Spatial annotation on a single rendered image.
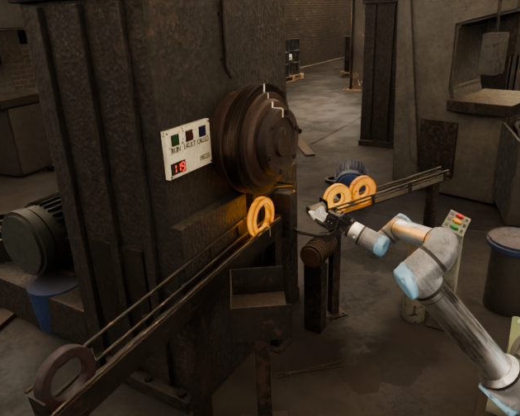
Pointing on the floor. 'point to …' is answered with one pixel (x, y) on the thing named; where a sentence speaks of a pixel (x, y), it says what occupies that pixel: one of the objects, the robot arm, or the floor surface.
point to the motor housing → (316, 281)
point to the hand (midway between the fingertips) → (310, 214)
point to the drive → (38, 233)
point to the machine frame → (151, 160)
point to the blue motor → (347, 174)
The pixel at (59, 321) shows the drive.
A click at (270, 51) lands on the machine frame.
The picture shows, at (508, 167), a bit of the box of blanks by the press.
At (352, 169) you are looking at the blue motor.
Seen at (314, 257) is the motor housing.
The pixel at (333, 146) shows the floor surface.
